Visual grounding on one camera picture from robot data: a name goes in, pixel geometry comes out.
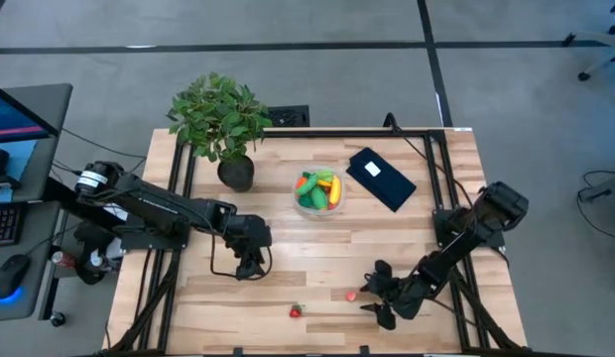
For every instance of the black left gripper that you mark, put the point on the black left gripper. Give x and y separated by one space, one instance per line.
248 233

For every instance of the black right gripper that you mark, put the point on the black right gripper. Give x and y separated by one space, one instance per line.
404 297

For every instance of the green toy avocado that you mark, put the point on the green toy avocado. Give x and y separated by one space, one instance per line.
319 197

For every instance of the green toy pea pod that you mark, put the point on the green toy pea pod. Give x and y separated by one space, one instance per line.
308 184

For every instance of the small yellow toy vegetable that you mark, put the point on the small yellow toy vegetable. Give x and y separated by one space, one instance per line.
324 183

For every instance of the yellow toy banana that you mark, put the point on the yellow toy banana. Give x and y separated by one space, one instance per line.
335 190

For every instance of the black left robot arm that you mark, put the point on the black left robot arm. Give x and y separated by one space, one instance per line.
154 205

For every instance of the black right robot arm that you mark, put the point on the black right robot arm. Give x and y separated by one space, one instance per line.
466 233

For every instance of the clear plastic tupperware container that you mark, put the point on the clear plastic tupperware container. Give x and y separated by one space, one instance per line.
343 196

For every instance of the pink toy fruit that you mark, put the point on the pink toy fruit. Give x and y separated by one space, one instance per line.
351 296

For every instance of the dark blue cloth, white label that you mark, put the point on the dark blue cloth, white label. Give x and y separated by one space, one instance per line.
387 183

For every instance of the black floor outlet box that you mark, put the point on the black floor outlet box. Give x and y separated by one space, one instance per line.
288 116

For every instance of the green potted plant, black pot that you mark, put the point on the green potted plant, black pot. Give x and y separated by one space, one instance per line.
218 114

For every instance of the red soda can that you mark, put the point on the red soda can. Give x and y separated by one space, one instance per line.
63 259

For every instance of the black desk caster wheel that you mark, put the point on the black desk caster wheel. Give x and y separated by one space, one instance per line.
58 319

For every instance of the grey desk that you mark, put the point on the grey desk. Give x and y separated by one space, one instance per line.
39 277

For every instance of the black computer mouse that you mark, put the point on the black computer mouse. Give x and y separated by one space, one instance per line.
11 275

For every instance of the black keyboard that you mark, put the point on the black keyboard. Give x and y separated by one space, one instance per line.
4 225

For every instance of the computer monitor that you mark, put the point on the computer monitor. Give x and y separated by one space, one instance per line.
10 124

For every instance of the office chair base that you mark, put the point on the office chair base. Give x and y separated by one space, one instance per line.
597 39

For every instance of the black aluminium table frame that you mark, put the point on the black aluminium table frame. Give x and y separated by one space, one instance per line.
337 133

